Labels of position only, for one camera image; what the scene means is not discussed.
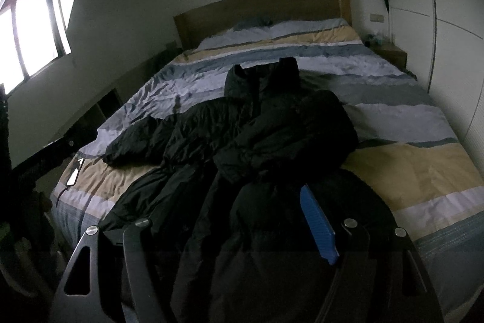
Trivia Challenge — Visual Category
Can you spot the dark bedside shelf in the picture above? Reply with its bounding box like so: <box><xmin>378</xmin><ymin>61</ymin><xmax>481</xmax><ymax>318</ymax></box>
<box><xmin>93</xmin><ymin>87</ymin><xmax>122</xmax><ymax>125</ymax></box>

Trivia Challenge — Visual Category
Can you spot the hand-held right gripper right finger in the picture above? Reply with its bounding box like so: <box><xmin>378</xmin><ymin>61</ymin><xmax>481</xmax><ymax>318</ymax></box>
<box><xmin>300</xmin><ymin>184</ymin><xmax>445</xmax><ymax>323</ymax></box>

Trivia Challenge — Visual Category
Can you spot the pale striped pillow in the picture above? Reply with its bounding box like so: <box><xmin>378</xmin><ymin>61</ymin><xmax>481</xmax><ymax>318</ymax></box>
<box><xmin>197</xmin><ymin>18</ymin><xmax>350</xmax><ymax>49</ymax></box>

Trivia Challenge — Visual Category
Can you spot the wooden headboard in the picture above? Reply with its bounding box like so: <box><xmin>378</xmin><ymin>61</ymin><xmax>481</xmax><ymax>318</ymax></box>
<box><xmin>173</xmin><ymin>0</ymin><xmax>353</xmax><ymax>50</ymax></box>

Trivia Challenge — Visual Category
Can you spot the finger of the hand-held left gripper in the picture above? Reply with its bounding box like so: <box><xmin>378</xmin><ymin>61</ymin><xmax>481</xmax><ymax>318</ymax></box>
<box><xmin>49</xmin><ymin>156</ymin><xmax>86</xmax><ymax>203</ymax></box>
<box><xmin>11</xmin><ymin>136</ymin><xmax>89</xmax><ymax>180</ymax></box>

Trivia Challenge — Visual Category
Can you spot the wooden nightstand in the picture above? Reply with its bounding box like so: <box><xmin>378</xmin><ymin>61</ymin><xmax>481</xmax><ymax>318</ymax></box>
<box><xmin>370</xmin><ymin>43</ymin><xmax>408</xmax><ymax>68</ymax></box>

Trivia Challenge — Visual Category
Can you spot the striped duvet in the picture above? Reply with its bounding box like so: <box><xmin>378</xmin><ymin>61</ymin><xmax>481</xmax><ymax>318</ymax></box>
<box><xmin>50</xmin><ymin>18</ymin><xmax>484</xmax><ymax>271</ymax></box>

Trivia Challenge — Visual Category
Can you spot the black puffer jacket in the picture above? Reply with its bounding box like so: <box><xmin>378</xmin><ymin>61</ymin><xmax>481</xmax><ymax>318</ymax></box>
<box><xmin>99</xmin><ymin>57</ymin><xmax>397</xmax><ymax>323</ymax></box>

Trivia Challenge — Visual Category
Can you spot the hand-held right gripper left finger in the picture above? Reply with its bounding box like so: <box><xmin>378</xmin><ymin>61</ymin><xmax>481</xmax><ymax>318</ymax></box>
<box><xmin>53</xmin><ymin>219</ymin><xmax>167</xmax><ymax>323</ymax></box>

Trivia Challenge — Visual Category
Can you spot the white wardrobe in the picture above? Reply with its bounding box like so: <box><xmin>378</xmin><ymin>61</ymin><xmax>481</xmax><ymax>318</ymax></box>
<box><xmin>372</xmin><ymin>0</ymin><xmax>484</xmax><ymax>172</ymax></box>

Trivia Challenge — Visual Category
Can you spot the window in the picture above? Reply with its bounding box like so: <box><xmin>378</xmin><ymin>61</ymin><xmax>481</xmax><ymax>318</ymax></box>
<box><xmin>0</xmin><ymin>0</ymin><xmax>72</xmax><ymax>94</ymax></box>

